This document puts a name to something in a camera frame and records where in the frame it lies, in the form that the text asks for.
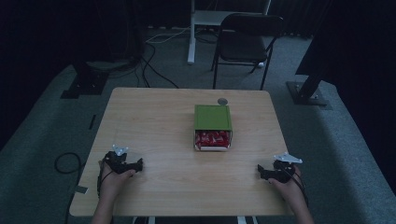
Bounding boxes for pile of red packets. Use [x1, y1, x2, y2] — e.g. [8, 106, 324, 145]
[195, 130, 232, 148]

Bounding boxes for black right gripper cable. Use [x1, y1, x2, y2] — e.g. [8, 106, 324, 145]
[279, 163, 310, 209]

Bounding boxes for black slanted stand with base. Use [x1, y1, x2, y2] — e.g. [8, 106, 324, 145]
[286, 46, 329, 107]

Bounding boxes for person's left hand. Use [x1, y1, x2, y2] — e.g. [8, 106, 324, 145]
[98, 160, 136, 201]

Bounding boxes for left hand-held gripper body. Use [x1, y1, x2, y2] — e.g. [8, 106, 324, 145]
[104, 143, 139, 175]

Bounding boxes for black stand with base plate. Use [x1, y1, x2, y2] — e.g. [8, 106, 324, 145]
[60, 59, 110, 100]

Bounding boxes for black folding chair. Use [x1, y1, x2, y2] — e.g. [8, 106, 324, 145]
[210, 12, 285, 91]

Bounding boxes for white desk frame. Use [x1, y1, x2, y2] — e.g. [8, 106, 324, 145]
[187, 0, 273, 65]

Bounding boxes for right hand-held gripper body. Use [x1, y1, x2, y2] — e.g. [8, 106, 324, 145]
[266, 151, 304, 184]

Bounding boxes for person's right hand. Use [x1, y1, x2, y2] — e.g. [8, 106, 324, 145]
[268, 165, 305, 207]

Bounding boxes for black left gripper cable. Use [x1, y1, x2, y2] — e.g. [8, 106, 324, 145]
[96, 161, 115, 200]

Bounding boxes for looped black floor cable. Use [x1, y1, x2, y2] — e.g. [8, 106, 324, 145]
[53, 151, 83, 175]

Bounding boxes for white plastic drawer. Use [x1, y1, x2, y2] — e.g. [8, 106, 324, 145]
[193, 129, 233, 152]

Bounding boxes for white floor cable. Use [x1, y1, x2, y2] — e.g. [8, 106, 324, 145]
[145, 25, 191, 45]

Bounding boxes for green drawer case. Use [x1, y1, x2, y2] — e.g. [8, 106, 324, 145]
[193, 104, 233, 132]

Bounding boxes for black floor cables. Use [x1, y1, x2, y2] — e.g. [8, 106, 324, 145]
[134, 27, 180, 90]

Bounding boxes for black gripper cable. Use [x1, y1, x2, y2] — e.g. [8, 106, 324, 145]
[279, 163, 310, 209]
[96, 161, 115, 200]

